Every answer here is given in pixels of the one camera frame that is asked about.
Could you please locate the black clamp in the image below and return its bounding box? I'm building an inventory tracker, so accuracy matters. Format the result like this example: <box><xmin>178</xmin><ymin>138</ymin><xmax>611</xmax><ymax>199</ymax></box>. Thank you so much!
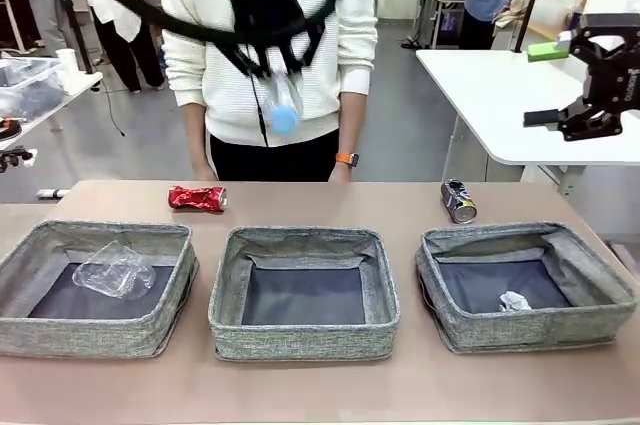
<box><xmin>0</xmin><ymin>146</ymin><xmax>37</xmax><ymax>174</ymax></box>

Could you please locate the clear plastic cup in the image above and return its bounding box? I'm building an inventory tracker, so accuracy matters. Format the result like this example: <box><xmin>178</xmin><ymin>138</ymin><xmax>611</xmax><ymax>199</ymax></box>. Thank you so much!
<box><xmin>72</xmin><ymin>239</ymin><xmax>156</xmax><ymax>301</ymax></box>

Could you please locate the grey fabric basket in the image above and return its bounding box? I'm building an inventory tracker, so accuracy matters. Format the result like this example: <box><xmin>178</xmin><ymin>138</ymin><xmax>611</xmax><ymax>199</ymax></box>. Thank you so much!
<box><xmin>414</xmin><ymin>221</ymin><xmax>640</xmax><ymax>355</ymax></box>
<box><xmin>0</xmin><ymin>219</ymin><xmax>200</xmax><ymax>360</ymax></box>
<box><xmin>208</xmin><ymin>225</ymin><xmax>401</xmax><ymax>362</ymax></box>

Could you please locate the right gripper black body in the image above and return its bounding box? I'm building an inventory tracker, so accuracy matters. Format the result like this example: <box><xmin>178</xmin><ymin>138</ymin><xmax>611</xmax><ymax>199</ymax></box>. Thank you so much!
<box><xmin>582</xmin><ymin>37</ymin><xmax>640</xmax><ymax>114</ymax></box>

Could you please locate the bystander in white shirt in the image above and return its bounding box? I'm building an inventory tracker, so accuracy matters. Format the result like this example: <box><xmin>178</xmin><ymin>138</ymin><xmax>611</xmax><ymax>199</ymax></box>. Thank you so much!
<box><xmin>83</xmin><ymin>0</ymin><xmax>166</xmax><ymax>94</ymax></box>

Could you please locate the person's right forearm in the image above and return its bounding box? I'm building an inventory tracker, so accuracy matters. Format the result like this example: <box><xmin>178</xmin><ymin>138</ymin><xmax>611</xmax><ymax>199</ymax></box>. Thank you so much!
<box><xmin>178</xmin><ymin>102</ymin><xmax>214</xmax><ymax>171</ymax></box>

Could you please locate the bystander in grey trousers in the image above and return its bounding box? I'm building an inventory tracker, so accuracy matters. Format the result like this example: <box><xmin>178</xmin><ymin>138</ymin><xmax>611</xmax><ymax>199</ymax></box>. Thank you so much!
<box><xmin>17</xmin><ymin>0</ymin><xmax>66</xmax><ymax>59</ymax></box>

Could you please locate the black and orange tool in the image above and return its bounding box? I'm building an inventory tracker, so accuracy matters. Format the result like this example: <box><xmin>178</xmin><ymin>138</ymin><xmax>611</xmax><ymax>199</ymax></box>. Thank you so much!
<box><xmin>0</xmin><ymin>117</ymin><xmax>24</xmax><ymax>141</ymax></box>

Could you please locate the black crushed drink can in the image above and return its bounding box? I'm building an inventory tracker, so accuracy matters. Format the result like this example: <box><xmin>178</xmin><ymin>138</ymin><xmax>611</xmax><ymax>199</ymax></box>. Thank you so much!
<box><xmin>440</xmin><ymin>178</ymin><xmax>479</xmax><ymax>224</ymax></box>

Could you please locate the cream fabric bundle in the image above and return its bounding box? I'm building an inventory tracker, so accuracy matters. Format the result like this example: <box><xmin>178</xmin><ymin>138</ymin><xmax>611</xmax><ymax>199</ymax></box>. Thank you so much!
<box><xmin>492</xmin><ymin>0</ymin><xmax>586</xmax><ymax>29</ymax></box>

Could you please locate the person's left hand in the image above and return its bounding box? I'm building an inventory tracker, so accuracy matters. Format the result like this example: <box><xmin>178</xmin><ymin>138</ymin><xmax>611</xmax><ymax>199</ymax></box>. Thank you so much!
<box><xmin>327</xmin><ymin>163</ymin><xmax>357</xmax><ymax>184</ymax></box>

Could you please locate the white paper cup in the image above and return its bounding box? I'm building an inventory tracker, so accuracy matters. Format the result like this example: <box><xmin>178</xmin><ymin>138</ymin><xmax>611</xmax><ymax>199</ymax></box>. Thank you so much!
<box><xmin>55</xmin><ymin>48</ymin><xmax>81</xmax><ymax>94</ymax></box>

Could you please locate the person's left forearm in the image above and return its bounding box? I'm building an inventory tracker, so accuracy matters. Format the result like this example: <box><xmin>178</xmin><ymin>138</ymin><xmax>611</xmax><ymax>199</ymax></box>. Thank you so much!
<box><xmin>335</xmin><ymin>92</ymin><xmax>371</xmax><ymax>156</ymax></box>

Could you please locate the red crushed drink can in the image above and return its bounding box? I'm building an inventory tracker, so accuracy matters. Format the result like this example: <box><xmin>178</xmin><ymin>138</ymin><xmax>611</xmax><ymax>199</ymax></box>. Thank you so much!
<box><xmin>167</xmin><ymin>185</ymin><xmax>229</xmax><ymax>214</ymax></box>

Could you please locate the black floor cable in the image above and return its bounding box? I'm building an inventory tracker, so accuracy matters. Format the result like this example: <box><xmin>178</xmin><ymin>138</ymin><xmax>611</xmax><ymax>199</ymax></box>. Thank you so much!
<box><xmin>92</xmin><ymin>72</ymin><xmax>127</xmax><ymax>139</ymax></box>

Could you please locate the white paper ball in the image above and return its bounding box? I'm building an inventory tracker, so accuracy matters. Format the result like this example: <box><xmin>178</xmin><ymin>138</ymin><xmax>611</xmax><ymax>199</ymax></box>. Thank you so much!
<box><xmin>497</xmin><ymin>290</ymin><xmax>531</xmax><ymax>314</ymax></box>

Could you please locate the person in white sweater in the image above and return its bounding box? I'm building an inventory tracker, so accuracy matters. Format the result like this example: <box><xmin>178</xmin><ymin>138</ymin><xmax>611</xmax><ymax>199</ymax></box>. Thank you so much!
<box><xmin>159</xmin><ymin>0</ymin><xmax>379</xmax><ymax>183</ymax></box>

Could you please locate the clear bottle with blue cap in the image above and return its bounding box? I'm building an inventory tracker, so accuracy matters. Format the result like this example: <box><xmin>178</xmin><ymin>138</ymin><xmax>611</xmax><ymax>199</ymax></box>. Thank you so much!
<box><xmin>262</xmin><ymin>69</ymin><xmax>304</xmax><ymax>136</ymax></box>

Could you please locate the clear plastic storage bin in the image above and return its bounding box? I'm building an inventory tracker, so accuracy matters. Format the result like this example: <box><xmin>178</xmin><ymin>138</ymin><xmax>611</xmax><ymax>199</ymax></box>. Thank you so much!
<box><xmin>0</xmin><ymin>57</ymin><xmax>66</xmax><ymax>121</ymax></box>

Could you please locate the black tripod pole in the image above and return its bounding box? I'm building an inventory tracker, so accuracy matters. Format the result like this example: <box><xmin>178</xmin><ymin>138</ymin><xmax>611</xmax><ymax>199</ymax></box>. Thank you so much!
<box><xmin>49</xmin><ymin>0</ymin><xmax>96</xmax><ymax>75</ymax></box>

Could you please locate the white side table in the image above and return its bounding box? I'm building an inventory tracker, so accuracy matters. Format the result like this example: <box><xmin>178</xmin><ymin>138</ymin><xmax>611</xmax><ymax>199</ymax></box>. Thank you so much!
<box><xmin>414</xmin><ymin>47</ymin><xmax>640</xmax><ymax>196</ymax></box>

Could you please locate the thin black hanging cable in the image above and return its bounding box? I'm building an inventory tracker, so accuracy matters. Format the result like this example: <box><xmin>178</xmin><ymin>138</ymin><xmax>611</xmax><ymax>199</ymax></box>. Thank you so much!
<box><xmin>248</xmin><ymin>59</ymin><xmax>271</xmax><ymax>149</ymax></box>

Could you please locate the background cart with boxes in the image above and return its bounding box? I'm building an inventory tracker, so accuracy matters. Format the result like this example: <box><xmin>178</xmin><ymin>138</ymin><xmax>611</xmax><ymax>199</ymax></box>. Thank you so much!
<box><xmin>412</xmin><ymin>0</ymin><xmax>471</xmax><ymax>51</ymax></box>

